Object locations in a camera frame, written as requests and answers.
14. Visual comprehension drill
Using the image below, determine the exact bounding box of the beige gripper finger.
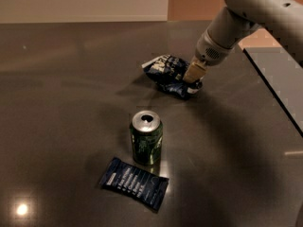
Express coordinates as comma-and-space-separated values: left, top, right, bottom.
183, 57, 207, 83

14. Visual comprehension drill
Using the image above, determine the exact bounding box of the blue chip bag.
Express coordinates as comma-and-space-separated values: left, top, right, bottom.
141, 55, 203, 99

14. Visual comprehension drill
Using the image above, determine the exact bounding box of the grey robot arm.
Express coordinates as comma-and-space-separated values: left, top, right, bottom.
184, 0, 303, 83

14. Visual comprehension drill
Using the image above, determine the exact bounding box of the grey side table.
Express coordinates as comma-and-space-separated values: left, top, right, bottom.
243, 47, 303, 135

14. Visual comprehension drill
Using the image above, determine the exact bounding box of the green soda can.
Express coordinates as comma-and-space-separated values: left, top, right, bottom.
130, 110, 163, 166

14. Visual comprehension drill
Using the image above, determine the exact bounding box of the dark blue snack bar wrapper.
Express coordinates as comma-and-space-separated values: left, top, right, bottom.
98, 157, 169, 211

